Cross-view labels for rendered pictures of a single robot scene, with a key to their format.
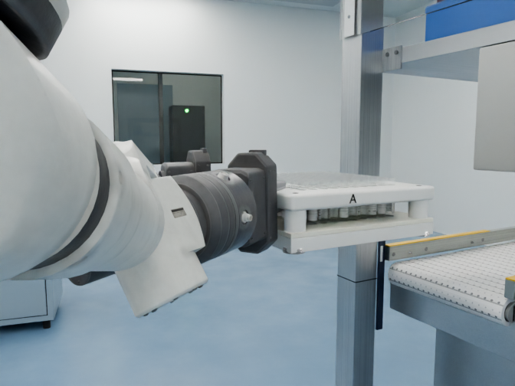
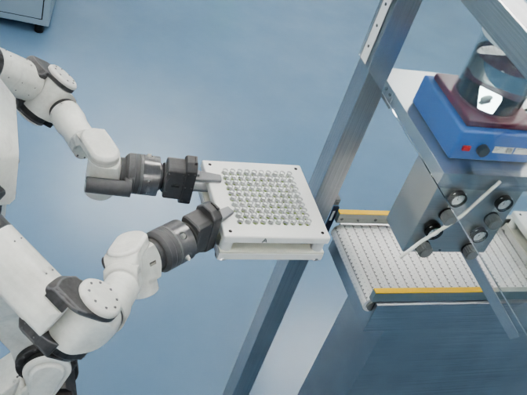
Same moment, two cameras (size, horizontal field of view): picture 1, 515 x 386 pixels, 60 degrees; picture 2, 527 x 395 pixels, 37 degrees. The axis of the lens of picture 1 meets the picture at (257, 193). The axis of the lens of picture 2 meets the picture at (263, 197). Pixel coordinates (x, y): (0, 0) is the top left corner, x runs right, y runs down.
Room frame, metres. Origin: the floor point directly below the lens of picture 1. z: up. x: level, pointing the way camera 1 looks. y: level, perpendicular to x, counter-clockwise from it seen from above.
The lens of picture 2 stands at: (-0.69, -0.11, 2.18)
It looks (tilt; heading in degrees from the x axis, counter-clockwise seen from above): 39 degrees down; 1
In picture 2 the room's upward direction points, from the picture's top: 20 degrees clockwise
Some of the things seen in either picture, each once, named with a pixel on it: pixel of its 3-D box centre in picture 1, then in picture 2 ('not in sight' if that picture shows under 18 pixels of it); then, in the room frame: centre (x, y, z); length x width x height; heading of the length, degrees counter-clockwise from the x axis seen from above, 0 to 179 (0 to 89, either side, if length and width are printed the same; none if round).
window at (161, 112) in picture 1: (169, 119); not in sight; (5.65, 1.10, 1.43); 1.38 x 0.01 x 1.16; 109
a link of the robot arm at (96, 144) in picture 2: not in sight; (96, 155); (0.62, 0.29, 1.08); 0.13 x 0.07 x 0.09; 47
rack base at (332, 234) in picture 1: (313, 219); (258, 216); (0.68, -0.09, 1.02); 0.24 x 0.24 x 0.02; 29
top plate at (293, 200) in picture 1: (314, 188); (263, 201); (0.68, -0.09, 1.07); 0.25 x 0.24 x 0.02; 29
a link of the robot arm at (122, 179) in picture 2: not in sight; (112, 178); (0.59, 0.23, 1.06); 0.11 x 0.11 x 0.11; 21
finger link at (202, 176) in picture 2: not in sight; (208, 175); (0.67, 0.05, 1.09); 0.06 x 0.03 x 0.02; 111
